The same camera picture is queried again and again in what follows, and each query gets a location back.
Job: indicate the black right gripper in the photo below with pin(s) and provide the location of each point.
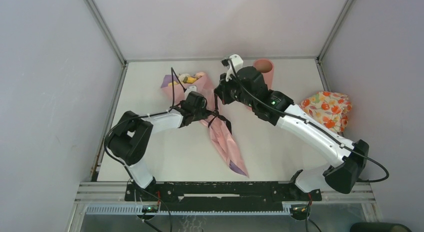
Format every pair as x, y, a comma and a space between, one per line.
221, 90

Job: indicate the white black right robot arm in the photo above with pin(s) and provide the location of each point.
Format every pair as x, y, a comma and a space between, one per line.
345, 159

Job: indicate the floral patterned cloth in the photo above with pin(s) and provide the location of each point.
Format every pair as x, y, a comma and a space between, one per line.
329, 109

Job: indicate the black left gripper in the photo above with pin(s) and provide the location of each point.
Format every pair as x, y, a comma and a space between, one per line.
202, 112

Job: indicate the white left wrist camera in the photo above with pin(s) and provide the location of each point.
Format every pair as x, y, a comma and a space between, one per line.
189, 89

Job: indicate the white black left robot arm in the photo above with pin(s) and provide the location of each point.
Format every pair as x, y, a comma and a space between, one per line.
127, 141

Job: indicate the yellow flower bunch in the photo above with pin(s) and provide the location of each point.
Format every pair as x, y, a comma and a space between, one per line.
172, 79

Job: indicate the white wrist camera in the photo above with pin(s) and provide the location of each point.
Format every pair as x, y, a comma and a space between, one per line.
189, 89
234, 63

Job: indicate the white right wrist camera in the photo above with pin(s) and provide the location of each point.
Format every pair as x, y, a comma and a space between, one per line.
234, 63

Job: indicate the pink cylindrical vase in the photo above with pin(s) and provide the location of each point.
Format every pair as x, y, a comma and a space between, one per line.
266, 68

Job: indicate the pink purple wrapping paper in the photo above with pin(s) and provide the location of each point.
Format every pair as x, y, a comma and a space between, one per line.
226, 146

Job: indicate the black ribbon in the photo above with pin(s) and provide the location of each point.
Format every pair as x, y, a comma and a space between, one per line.
216, 123

